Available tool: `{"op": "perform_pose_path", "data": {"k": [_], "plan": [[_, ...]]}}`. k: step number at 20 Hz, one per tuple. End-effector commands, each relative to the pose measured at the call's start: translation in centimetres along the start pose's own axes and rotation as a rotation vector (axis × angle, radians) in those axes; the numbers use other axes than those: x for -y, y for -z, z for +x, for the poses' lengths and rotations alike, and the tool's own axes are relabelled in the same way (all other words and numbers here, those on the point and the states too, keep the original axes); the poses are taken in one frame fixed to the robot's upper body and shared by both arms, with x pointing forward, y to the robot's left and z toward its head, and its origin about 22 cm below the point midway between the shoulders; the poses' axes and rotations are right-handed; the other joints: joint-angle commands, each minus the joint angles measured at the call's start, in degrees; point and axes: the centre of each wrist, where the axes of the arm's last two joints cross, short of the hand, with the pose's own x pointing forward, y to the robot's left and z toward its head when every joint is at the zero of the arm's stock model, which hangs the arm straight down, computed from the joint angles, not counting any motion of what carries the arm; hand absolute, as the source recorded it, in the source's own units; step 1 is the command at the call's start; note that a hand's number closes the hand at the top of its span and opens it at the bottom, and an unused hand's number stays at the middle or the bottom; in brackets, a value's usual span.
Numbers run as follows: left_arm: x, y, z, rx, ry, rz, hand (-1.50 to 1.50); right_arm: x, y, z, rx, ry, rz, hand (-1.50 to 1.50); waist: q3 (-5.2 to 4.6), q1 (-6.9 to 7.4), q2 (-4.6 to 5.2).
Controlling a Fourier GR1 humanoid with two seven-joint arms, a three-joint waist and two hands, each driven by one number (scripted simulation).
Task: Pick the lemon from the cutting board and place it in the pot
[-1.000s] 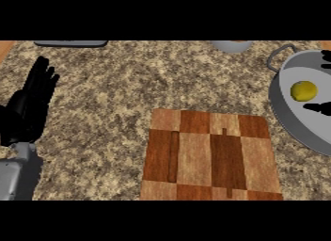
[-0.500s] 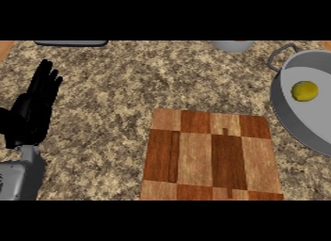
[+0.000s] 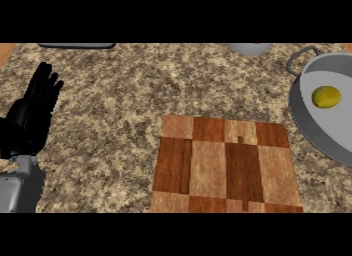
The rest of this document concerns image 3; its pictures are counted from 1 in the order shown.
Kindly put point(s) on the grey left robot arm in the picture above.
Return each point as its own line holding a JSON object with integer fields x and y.
{"x": 15, "y": 186}

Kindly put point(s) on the checkered wooden cutting board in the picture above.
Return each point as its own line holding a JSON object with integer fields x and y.
{"x": 224, "y": 166}

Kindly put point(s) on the yellow lemon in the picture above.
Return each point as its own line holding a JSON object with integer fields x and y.
{"x": 328, "y": 96}

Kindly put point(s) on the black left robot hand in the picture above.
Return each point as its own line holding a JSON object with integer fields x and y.
{"x": 34, "y": 110}

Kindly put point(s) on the grey metal pot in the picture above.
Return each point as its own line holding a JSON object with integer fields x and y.
{"x": 332, "y": 110}

